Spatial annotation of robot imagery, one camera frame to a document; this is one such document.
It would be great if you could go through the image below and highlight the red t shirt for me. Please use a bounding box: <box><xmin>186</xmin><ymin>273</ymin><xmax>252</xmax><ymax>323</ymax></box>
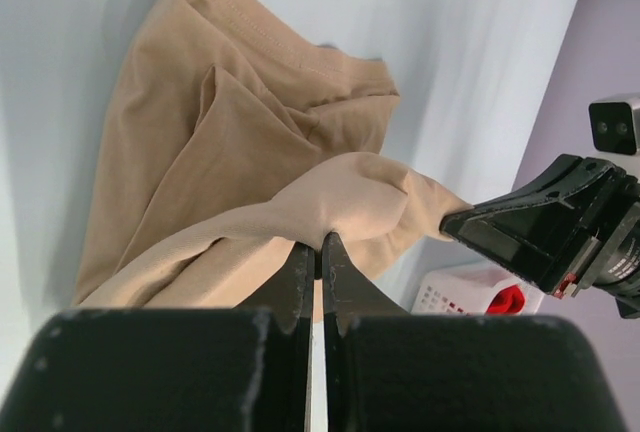
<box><xmin>486</xmin><ymin>285</ymin><xmax>526</xmax><ymax>315</ymax></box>

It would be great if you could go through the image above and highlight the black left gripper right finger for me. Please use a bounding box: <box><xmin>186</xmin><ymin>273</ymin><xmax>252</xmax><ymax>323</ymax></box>
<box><xmin>320</xmin><ymin>233</ymin><xmax>625</xmax><ymax>431</ymax></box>

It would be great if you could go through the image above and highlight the translucent plastic basket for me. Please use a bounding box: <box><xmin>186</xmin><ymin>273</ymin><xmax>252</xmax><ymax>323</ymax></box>
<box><xmin>412</xmin><ymin>261</ymin><xmax>544</xmax><ymax>315</ymax></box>

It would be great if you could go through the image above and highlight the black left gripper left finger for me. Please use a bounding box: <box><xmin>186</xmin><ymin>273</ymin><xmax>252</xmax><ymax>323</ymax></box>
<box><xmin>1</xmin><ymin>244</ymin><xmax>315</xmax><ymax>431</ymax></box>

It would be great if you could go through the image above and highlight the beige t shirt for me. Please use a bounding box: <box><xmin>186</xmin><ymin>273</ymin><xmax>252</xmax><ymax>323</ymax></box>
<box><xmin>72</xmin><ymin>0</ymin><xmax>466</xmax><ymax>308</ymax></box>

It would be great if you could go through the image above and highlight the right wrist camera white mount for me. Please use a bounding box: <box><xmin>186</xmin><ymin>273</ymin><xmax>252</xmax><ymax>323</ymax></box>
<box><xmin>588</xmin><ymin>93</ymin><xmax>639</xmax><ymax>156</ymax></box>

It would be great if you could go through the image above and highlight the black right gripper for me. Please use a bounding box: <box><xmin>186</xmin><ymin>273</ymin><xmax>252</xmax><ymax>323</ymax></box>
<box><xmin>440</xmin><ymin>154</ymin><xmax>639</xmax><ymax>320</ymax></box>

